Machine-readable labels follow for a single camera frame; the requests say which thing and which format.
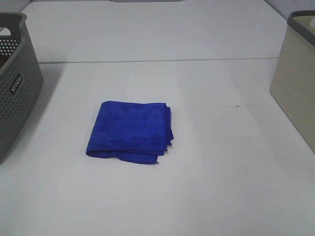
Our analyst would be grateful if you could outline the grey perforated plastic basket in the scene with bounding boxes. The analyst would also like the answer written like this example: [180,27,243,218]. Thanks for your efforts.
[0,12,43,162]

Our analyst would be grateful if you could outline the blue microfiber towel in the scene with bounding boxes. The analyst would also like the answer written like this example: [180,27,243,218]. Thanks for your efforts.
[86,101,174,164]

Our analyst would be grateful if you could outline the beige plastic basket grey rim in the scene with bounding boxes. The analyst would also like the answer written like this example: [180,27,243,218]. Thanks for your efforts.
[269,10,315,150]

